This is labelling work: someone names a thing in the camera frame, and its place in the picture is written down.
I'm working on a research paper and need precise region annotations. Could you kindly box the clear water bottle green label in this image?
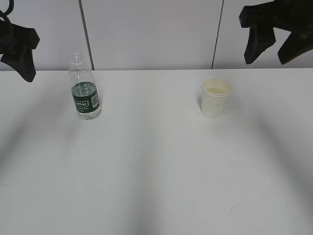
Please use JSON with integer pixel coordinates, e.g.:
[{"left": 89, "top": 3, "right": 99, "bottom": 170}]
[{"left": 69, "top": 52, "right": 101, "bottom": 120}]

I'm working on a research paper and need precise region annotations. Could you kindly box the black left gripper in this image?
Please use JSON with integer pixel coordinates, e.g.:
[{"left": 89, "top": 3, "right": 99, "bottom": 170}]
[{"left": 0, "top": 21, "right": 40, "bottom": 82}]

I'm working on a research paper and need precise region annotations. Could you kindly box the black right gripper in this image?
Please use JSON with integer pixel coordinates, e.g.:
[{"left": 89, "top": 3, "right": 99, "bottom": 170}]
[{"left": 239, "top": 0, "right": 313, "bottom": 65}]

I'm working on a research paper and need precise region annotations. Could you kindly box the white paper cup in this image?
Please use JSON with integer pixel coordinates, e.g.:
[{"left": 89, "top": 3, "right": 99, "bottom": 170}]
[{"left": 201, "top": 77, "right": 232, "bottom": 119}]

